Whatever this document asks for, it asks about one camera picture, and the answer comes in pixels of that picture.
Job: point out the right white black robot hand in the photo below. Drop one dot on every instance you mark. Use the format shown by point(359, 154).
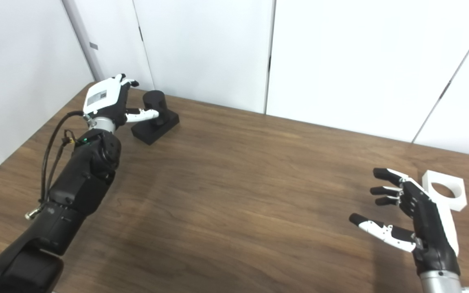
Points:
point(430, 228)

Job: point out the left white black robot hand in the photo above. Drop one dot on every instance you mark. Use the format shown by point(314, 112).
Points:
point(104, 97)

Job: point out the white square piece with hole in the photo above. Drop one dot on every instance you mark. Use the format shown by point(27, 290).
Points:
point(458, 203)

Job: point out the black peg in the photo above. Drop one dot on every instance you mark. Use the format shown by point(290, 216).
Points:
point(153, 99)

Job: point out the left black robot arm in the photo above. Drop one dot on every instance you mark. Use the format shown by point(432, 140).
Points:
point(75, 183)

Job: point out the small grey wall tag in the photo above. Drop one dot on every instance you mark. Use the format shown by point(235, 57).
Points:
point(93, 45)

